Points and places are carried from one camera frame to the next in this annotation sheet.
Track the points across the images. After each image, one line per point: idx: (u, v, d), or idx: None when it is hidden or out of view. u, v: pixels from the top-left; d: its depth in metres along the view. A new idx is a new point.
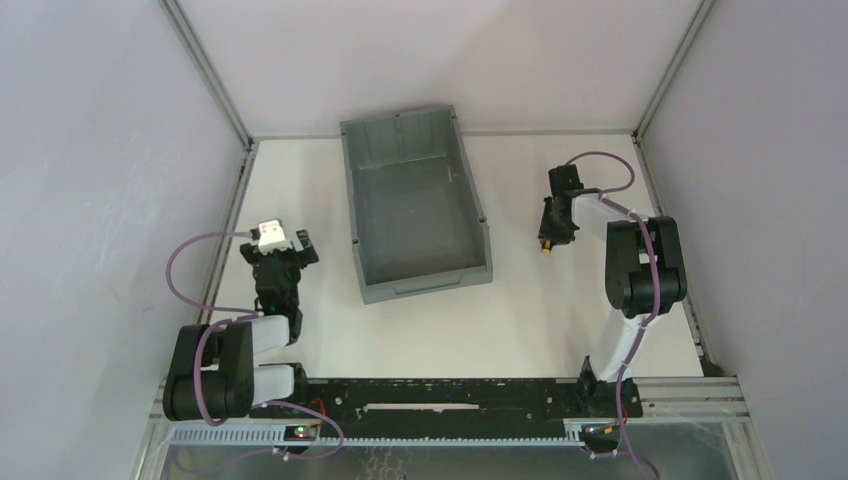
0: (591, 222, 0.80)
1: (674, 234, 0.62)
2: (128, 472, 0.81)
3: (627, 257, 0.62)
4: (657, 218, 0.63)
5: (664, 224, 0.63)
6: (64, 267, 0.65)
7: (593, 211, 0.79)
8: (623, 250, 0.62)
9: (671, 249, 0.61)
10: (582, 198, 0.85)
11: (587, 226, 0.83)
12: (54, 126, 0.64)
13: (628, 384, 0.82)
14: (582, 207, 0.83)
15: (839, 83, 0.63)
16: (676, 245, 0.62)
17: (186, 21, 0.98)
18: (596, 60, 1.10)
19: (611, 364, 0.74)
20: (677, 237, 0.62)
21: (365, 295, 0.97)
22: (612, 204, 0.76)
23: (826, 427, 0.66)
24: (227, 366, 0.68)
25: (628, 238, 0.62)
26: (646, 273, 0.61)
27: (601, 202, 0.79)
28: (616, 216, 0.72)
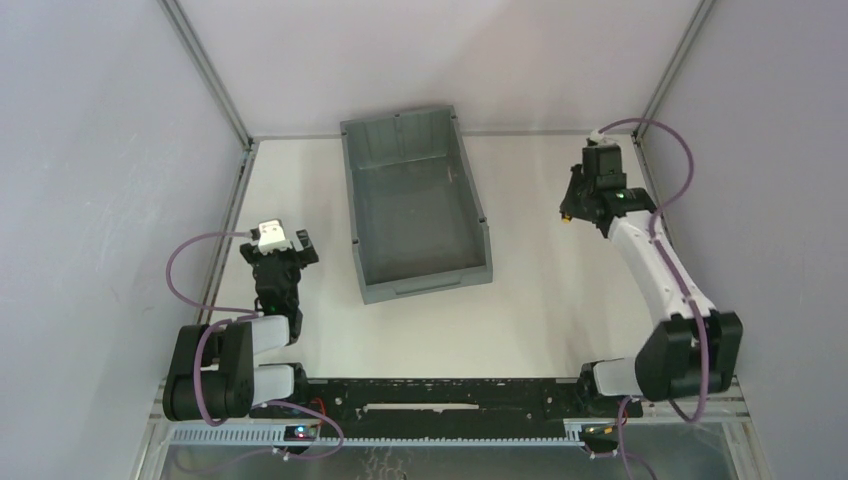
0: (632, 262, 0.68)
1: (734, 340, 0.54)
2: (128, 472, 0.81)
3: (676, 362, 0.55)
4: (721, 322, 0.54)
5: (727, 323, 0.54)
6: (64, 267, 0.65)
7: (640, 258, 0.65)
8: (674, 363, 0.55)
9: (726, 354, 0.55)
10: (629, 225, 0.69)
11: (620, 249, 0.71)
12: (54, 126, 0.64)
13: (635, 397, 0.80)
14: (625, 239, 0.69)
15: (838, 83, 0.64)
16: (735, 347, 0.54)
17: (185, 20, 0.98)
18: (596, 60, 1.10)
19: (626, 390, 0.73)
20: (737, 342, 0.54)
21: (365, 295, 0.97)
22: (667, 256, 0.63)
23: (827, 428, 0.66)
24: (227, 366, 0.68)
25: (682, 352, 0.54)
26: (691, 371, 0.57)
27: (653, 250, 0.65)
28: (668, 281, 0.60)
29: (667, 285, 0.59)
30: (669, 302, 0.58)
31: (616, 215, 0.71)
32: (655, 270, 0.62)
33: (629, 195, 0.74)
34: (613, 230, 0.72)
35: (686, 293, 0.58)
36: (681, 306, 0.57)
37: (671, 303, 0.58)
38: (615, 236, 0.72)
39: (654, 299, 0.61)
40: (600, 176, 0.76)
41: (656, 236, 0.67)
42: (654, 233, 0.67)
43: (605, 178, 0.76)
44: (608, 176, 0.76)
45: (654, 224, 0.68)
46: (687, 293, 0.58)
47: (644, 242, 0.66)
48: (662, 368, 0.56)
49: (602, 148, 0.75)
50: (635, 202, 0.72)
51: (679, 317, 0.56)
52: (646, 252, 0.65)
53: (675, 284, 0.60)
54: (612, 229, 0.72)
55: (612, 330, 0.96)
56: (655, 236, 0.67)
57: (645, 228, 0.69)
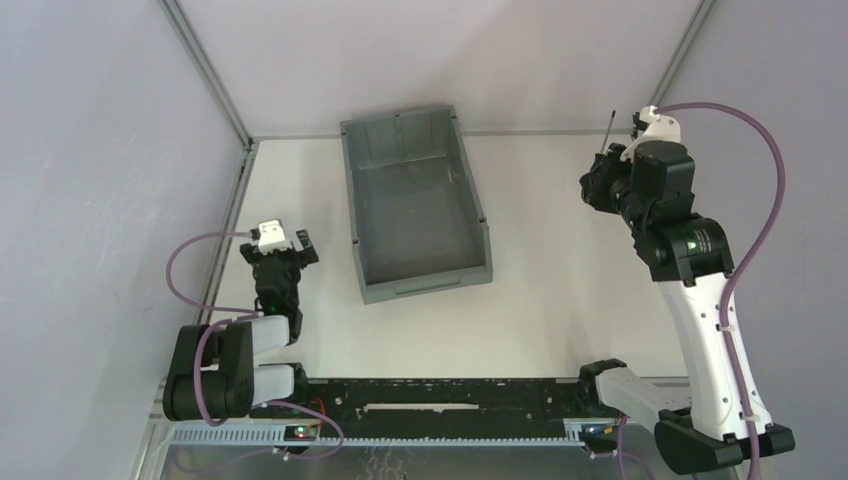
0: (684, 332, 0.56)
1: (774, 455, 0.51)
2: (128, 472, 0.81)
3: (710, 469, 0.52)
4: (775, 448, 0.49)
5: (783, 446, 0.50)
6: (65, 266, 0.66)
7: (697, 345, 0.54)
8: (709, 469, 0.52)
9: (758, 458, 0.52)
10: (696, 300, 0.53)
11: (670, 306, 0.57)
12: (54, 125, 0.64)
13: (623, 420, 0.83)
14: (684, 310, 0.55)
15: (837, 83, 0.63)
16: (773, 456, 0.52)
17: (185, 20, 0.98)
18: (596, 60, 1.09)
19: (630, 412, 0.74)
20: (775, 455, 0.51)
21: (365, 295, 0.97)
22: (737, 358, 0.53)
23: (828, 429, 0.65)
24: (227, 366, 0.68)
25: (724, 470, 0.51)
26: None
27: (719, 343, 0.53)
28: (729, 389, 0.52)
29: (728, 398, 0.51)
30: (726, 418, 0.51)
31: (679, 266, 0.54)
32: (716, 373, 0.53)
33: (703, 241, 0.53)
34: (667, 284, 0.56)
35: (748, 411, 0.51)
36: (737, 426, 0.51)
37: (727, 419, 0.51)
38: (668, 292, 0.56)
39: (706, 402, 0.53)
40: (662, 201, 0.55)
41: (726, 326, 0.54)
42: (726, 322, 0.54)
43: (668, 203, 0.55)
44: (671, 200, 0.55)
45: (728, 302, 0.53)
46: (749, 411, 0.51)
47: (709, 328, 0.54)
48: (694, 469, 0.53)
49: (673, 166, 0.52)
50: (707, 252, 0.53)
51: (732, 441, 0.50)
52: (710, 345, 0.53)
53: (737, 397, 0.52)
54: (669, 279, 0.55)
55: (612, 330, 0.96)
56: (725, 324, 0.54)
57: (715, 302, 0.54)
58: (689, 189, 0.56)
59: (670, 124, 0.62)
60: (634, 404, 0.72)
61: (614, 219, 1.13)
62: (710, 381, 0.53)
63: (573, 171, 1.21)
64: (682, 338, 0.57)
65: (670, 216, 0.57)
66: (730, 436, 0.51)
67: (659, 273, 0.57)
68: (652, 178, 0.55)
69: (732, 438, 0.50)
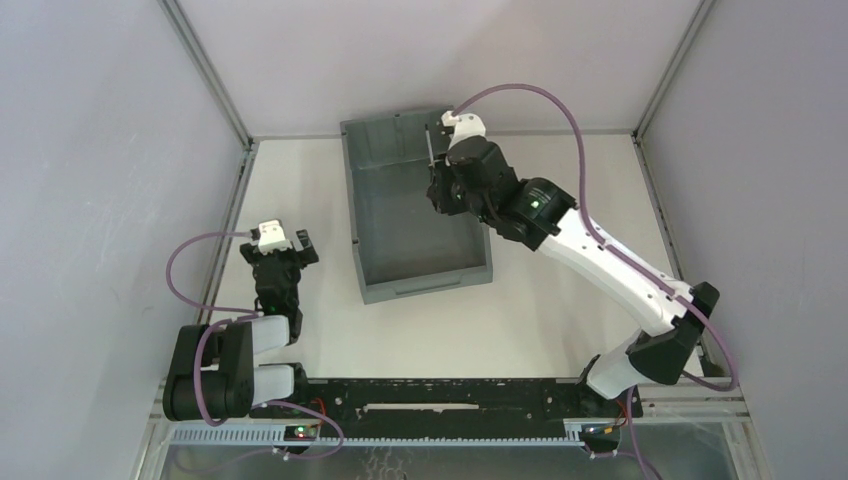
0: (590, 273, 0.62)
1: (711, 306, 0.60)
2: (128, 472, 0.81)
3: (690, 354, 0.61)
4: (704, 301, 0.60)
5: (708, 295, 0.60)
6: (65, 266, 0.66)
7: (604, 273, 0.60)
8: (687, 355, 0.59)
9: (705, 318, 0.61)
10: (569, 242, 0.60)
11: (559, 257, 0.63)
12: (54, 126, 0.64)
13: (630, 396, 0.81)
14: (576, 255, 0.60)
15: (830, 85, 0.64)
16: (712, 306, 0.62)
17: (185, 21, 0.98)
18: (595, 60, 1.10)
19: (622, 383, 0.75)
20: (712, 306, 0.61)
21: (366, 294, 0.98)
22: (631, 260, 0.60)
23: (826, 431, 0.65)
24: (227, 366, 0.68)
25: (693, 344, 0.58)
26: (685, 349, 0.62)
27: (613, 264, 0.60)
28: (648, 285, 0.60)
29: (651, 293, 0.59)
30: (663, 309, 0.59)
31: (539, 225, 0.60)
32: (629, 283, 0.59)
33: (541, 194, 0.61)
34: (544, 246, 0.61)
35: (669, 291, 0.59)
36: (674, 307, 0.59)
37: (664, 312, 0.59)
38: (550, 251, 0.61)
39: (641, 308, 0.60)
40: (493, 185, 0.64)
41: (607, 243, 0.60)
42: (601, 238, 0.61)
43: (497, 185, 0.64)
44: (499, 181, 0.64)
45: (594, 226, 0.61)
46: (669, 291, 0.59)
47: (597, 254, 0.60)
48: (679, 369, 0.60)
49: (483, 157, 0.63)
50: (550, 201, 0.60)
51: (681, 322, 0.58)
52: (608, 267, 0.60)
53: (653, 289, 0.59)
54: (542, 240, 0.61)
55: (611, 331, 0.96)
56: (605, 242, 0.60)
57: (590, 233, 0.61)
58: (503, 167, 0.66)
59: (470, 119, 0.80)
60: (625, 376, 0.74)
61: (615, 218, 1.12)
62: (630, 291, 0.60)
63: (573, 171, 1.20)
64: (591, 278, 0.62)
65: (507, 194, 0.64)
66: (677, 320, 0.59)
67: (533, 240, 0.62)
68: (474, 172, 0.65)
69: (678, 319, 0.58)
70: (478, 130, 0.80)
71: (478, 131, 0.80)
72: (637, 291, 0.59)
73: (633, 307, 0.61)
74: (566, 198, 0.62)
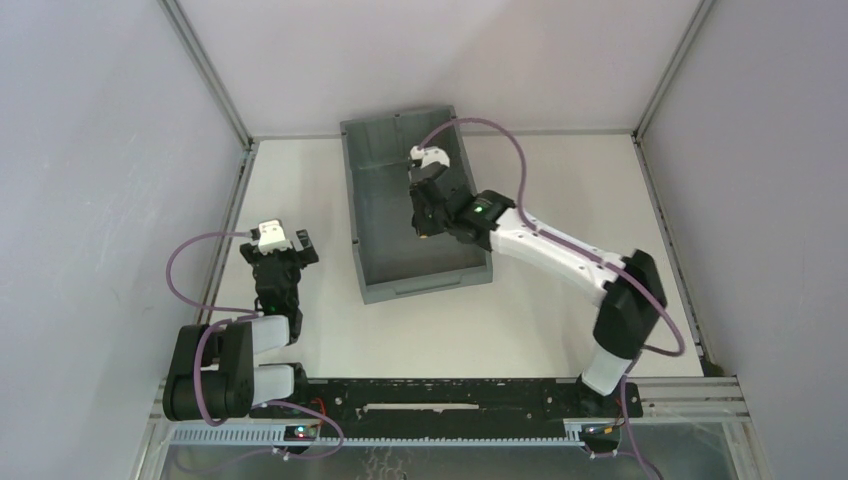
0: (533, 261, 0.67)
1: (650, 271, 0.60)
2: (128, 472, 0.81)
3: (636, 320, 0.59)
4: (636, 265, 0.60)
5: (642, 262, 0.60)
6: (65, 266, 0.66)
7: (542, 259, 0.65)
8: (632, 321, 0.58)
9: (654, 285, 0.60)
10: (506, 233, 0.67)
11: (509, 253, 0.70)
12: (54, 126, 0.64)
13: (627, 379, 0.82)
14: (512, 244, 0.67)
15: (830, 84, 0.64)
16: (657, 275, 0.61)
17: (185, 20, 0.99)
18: (594, 60, 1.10)
19: (613, 373, 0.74)
20: (654, 271, 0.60)
21: (366, 294, 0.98)
22: (560, 239, 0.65)
23: (826, 431, 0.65)
24: (227, 366, 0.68)
25: (632, 308, 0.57)
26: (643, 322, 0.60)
27: (545, 246, 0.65)
28: (580, 258, 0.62)
29: (582, 264, 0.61)
30: (593, 276, 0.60)
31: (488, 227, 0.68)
32: (560, 259, 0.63)
33: (487, 202, 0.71)
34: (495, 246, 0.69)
35: (598, 260, 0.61)
36: (604, 273, 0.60)
37: (594, 278, 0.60)
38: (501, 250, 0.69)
39: (579, 281, 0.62)
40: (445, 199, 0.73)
41: (538, 227, 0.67)
42: (532, 225, 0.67)
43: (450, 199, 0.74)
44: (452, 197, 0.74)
45: (527, 218, 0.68)
46: (598, 260, 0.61)
47: (531, 240, 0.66)
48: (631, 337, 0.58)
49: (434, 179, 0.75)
50: (496, 207, 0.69)
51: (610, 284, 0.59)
52: (541, 250, 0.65)
53: (582, 260, 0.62)
54: (491, 240, 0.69)
55: None
56: (536, 227, 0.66)
57: (523, 224, 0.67)
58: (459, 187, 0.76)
59: (435, 153, 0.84)
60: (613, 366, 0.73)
61: (615, 218, 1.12)
62: (564, 266, 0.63)
63: (573, 171, 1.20)
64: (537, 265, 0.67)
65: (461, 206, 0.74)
66: (608, 283, 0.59)
67: (488, 244, 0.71)
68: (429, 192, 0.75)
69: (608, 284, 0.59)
70: (442, 159, 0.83)
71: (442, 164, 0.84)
72: (568, 264, 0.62)
73: (573, 282, 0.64)
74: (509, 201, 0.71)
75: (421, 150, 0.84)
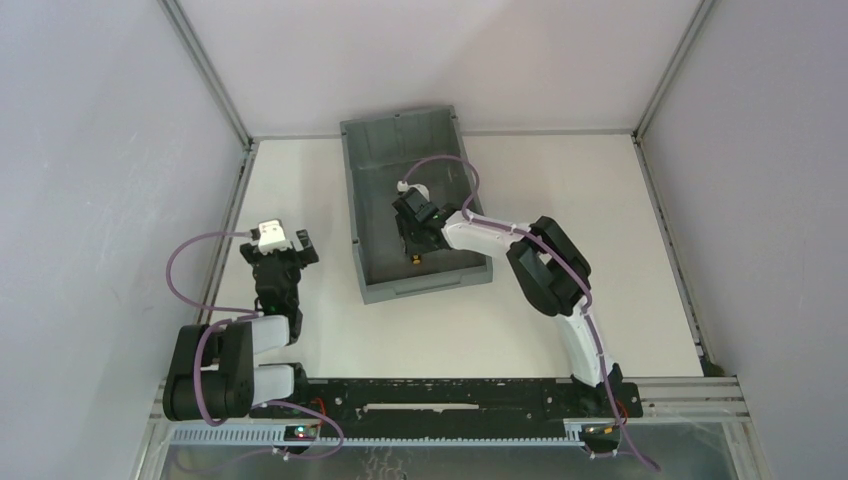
0: (476, 246, 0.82)
1: (554, 231, 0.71)
2: (128, 472, 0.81)
3: (542, 271, 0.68)
4: (539, 225, 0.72)
5: (545, 225, 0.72)
6: (65, 267, 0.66)
7: (479, 242, 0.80)
8: (534, 268, 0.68)
9: (562, 243, 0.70)
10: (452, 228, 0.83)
11: (462, 244, 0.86)
12: (54, 126, 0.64)
13: (613, 372, 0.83)
14: (455, 235, 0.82)
15: (830, 85, 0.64)
16: (565, 237, 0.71)
17: (186, 21, 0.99)
18: (595, 60, 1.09)
19: (591, 364, 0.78)
20: (559, 233, 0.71)
21: (366, 294, 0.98)
22: (484, 221, 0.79)
23: (826, 431, 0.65)
24: (227, 366, 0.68)
25: (530, 256, 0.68)
26: (559, 275, 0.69)
27: (475, 229, 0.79)
28: (499, 233, 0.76)
29: (497, 235, 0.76)
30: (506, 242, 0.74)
31: (440, 228, 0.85)
32: (486, 238, 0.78)
33: (444, 211, 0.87)
34: (456, 243, 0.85)
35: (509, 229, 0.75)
36: (513, 238, 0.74)
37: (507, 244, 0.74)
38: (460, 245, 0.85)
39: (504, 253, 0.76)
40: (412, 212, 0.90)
41: (470, 216, 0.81)
42: (466, 215, 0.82)
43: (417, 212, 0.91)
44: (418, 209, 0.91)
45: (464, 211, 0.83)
46: (509, 230, 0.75)
47: (466, 227, 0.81)
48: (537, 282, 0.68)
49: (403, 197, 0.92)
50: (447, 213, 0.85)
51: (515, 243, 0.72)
52: (474, 234, 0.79)
53: (498, 232, 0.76)
54: (449, 239, 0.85)
55: (612, 331, 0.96)
56: (468, 217, 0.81)
57: (460, 215, 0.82)
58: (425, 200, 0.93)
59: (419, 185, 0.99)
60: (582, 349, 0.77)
61: (615, 218, 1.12)
62: (491, 244, 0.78)
63: (573, 171, 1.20)
64: (481, 249, 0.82)
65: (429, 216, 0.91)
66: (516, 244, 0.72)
67: (449, 243, 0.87)
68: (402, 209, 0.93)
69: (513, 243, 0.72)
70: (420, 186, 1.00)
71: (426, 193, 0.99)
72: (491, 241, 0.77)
73: (501, 252, 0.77)
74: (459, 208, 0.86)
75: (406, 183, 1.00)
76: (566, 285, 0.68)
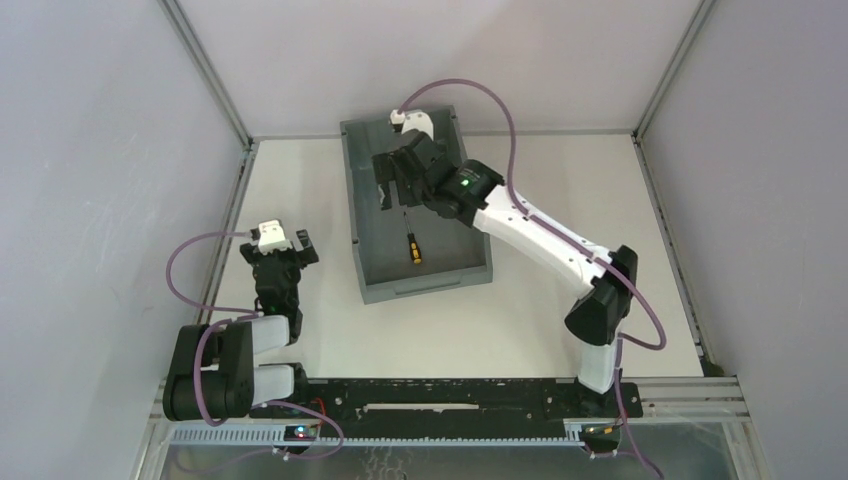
0: (514, 241, 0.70)
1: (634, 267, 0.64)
2: (128, 473, 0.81)
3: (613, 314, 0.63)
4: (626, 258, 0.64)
5: (628, 259, 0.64)
6: (65, 266, 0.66)
7: (531, 241, 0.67)
8: (610, 312, 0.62)
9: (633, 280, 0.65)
10: (496, 215, 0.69)
11: (492, 230, 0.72)
12: (54, 125, 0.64)
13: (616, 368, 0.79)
14: (503, 226, 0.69)
15: (828, 85, 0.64)
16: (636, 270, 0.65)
17: (185, 20, 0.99)
18: (595, 60, 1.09)
19: (606, 371, 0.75)
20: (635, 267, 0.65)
21: (365, 294, 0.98)
22: (548, 225, 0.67)
23: (826, 431, 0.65)
24: (228, 366, 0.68)
25: (613, 302, 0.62)
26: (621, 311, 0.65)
27: (535, 230, 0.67)
28: (572, 251, 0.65)
29: (570, 257, 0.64)
30: (583, 272, 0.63)
31: (472, 200, 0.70)
32: (551, 250, 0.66)
33: (473, 174, 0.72)
34: (479, 221, 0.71)
35: (591, 255, 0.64)
36: (593, 269, 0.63)
37: (584, 273, 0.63)
38: (485, 225, 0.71)
39: (564, 272, 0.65)
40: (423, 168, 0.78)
41: (530, 212, 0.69)
42: (526, 210, 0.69)
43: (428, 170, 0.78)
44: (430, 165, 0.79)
45: (518, 200, 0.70)
46: (589, 254, 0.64)
47: (520, 224, 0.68)
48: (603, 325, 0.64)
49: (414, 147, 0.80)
50: (481, 182, 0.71)
51: (598, 283, 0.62)
52: (531, 235, 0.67)
53: (574, 252, 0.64)
54: (474, 216, 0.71)
55: None
56: (528, 212, 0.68)
57: (517, 208, 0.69)
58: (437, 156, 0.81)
59: (417, 116, 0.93)
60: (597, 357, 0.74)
61: (615, 218, 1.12)
62: (554, 256, 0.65)
63: (573, 171, 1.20)
64: (522, 249, 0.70)
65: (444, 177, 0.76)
66: (596, 280, 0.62)
67: (472, 219, 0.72)
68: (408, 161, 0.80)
69: (598, 279, 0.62)
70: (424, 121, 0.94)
71: (424, 126, 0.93)
72: (558, 256, 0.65)
73: (556, 264, 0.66)
74: (494, 177, 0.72)
75: (400, 114, 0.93)
76: (618, 317, 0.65)
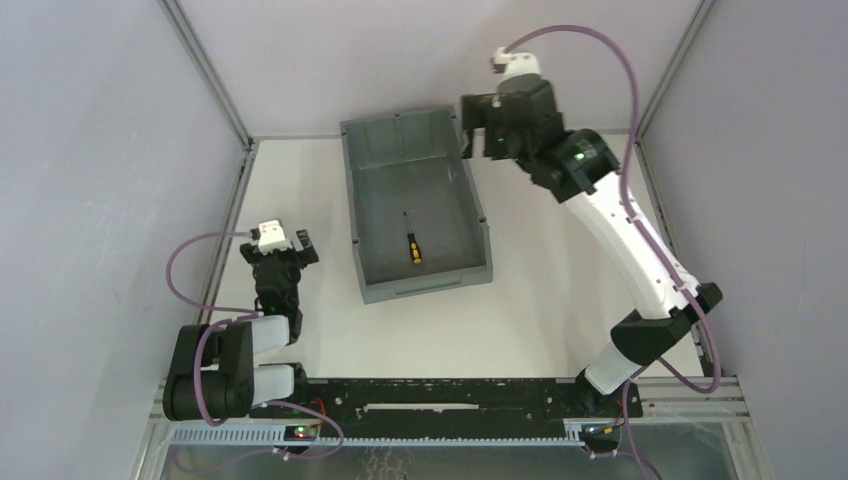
0: (597, 231, 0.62)
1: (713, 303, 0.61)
2: (128, 472, 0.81)
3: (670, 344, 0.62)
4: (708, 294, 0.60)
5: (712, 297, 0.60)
6: (65, 265, 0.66)
7: (626, 246, 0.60)
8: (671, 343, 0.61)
9: None
10: (601, 204, 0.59)
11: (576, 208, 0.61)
12: (55, 124, 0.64)
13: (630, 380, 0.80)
14: (599, 219, 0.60)
15: (828, 85, 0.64)
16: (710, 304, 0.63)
17: (185, 20, 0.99)
18: (595, 60, 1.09)
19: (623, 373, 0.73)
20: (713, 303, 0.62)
21: (365, 294, 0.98)
22: (651, 238, 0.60)
23: (826, 431, 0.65)
24: (227, 366, 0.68)
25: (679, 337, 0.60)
26: None
27: (632, 238, 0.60)
28: (663, 270, 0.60)
29: (660, 278, 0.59)
30: (664, 297, 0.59)
31: (582, 182, 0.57)
32: (644, 265, 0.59)
33: (591, 149, 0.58)
34: (573, 200, 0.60)
35: (678, 283, 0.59)
36: (675, 298, 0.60)
37: (665, 298, 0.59)
38: (575, 205, 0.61)
39: (644, 290, 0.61)
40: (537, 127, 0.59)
41: (636, 215, 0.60)
42: (633, 213, 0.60)
43: (541, 126, 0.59)
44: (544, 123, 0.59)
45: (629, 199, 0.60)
46: (679, 282, 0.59)
47: (621, 224, 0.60)
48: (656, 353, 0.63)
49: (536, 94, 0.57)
50: (595, 161, 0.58)
51: (676, 314, 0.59)
52: (629, 241, 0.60)
53: (664, 273, 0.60)
54: (573, 195, 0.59)
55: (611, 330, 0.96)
56: (634, 216, 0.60)
57: (625, 206, 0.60)
58: (555, 110, 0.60)
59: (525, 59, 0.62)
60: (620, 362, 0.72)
61: None
62: (642, 272, 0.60)
63: None
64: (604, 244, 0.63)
65: (551, 138, 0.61)
66: (674, 310, 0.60)
67: (564, 193, 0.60)
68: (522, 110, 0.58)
69: (676, 310, 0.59)
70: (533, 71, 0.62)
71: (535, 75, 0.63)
72: (649, 274, 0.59)
73: (636, 277, 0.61)
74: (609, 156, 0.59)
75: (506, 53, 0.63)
76: None
